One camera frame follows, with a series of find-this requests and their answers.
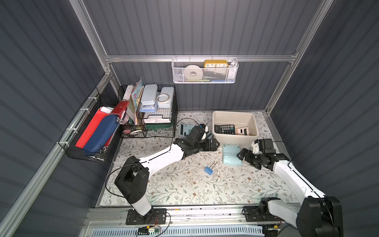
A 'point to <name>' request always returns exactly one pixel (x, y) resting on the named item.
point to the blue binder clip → (208, 170)
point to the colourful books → (132, 110)
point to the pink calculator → (243, 131)
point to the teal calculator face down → (229, 155)
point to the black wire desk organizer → (152, 111)
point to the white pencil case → (149, 95)
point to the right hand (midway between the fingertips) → (246, 161)
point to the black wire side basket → (79, 126)
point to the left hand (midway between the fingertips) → (215, 146)
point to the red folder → (119, 109)
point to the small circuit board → (146, 230)
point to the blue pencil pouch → (99, 138)
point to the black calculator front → (225, 129)
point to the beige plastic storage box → (239, 119)
